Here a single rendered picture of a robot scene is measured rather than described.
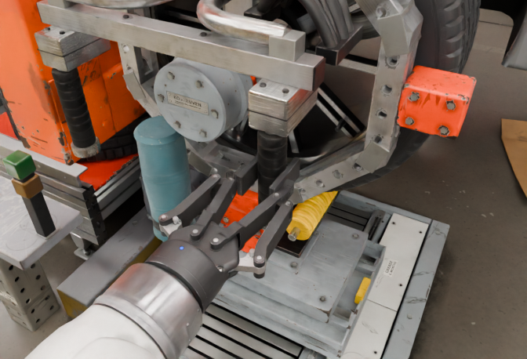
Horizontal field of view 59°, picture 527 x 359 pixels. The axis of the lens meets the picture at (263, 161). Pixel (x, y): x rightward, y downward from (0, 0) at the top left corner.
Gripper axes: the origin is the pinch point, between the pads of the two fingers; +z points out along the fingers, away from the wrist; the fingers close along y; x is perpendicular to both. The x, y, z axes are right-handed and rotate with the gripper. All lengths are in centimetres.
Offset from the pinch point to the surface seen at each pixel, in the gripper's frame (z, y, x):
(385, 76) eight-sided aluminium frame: 20.8, 7.5, 6.3
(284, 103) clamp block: -1.2, 2.3, 11.7
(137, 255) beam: 24, -56, -71
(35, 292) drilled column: 0, -72, -71
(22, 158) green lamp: 0, -53, -17
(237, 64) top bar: 1.7, -5.3, 13.2
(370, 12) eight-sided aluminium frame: 20.8, 4.0, 14.9
